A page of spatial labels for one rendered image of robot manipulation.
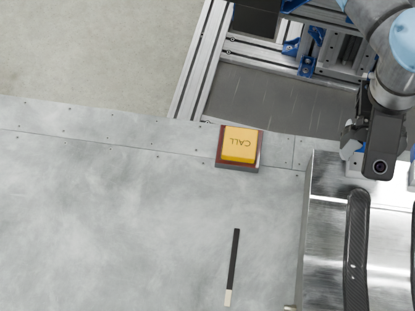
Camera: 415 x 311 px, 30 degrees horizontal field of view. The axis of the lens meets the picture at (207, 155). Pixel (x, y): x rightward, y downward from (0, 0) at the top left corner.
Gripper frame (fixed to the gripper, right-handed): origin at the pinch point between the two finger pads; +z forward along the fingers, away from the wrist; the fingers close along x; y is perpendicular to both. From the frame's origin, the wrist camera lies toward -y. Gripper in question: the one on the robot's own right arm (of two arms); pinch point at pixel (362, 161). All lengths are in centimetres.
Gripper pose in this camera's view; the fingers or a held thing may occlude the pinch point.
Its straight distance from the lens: 132.6
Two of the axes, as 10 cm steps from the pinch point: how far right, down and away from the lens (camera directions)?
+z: -0.4, 4.4, 9.0
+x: -9.9, -1.4, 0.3
